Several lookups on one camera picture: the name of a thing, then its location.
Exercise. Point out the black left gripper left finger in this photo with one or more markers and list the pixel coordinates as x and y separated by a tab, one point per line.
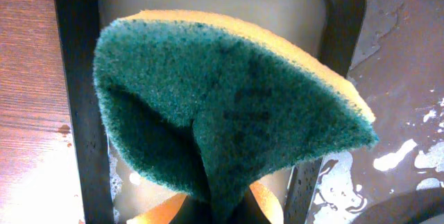
193	211

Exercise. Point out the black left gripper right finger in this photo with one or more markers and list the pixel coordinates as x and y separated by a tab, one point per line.
250	212

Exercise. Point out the green yellow sponge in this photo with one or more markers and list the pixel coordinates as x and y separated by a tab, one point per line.
207	104

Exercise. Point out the large brown serving tray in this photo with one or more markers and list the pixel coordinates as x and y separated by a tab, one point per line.
398	70

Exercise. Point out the small black water tray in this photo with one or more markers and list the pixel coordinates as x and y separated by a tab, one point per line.
78	26

